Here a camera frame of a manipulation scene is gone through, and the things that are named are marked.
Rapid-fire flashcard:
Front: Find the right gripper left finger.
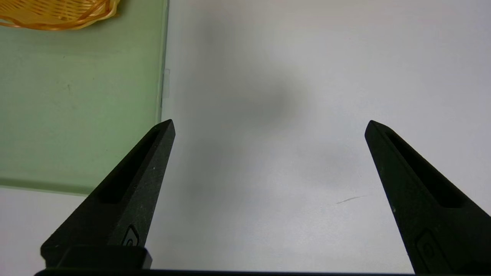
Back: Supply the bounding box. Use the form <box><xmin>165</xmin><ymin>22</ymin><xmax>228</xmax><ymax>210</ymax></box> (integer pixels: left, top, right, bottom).
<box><xmin>40</xmin><ymin>119</ymin><xmax>176</xmax><ymax>269</ymax></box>

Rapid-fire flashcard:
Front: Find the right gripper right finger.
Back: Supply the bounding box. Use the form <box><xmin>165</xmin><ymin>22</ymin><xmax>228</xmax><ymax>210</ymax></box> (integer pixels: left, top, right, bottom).
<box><xmin>364</xmin><ymin>120</ymin><xmax>491</xmax><ymax>275</ymax></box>

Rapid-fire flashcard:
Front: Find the small yellow wicker basket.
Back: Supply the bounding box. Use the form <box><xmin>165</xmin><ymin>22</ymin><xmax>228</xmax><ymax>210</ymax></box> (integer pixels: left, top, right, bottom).
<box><xmin>0</xmin><ymin>0</ymin><xmax>120</xmax><ymax>31</ymax></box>

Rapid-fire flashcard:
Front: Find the light green plastic tray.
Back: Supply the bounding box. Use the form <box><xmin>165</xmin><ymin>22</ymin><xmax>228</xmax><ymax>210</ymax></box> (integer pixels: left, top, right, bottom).
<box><xmin>0</xmin><ymin>0</ymin><xmax>170</xmax><ymax>197</ymax></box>

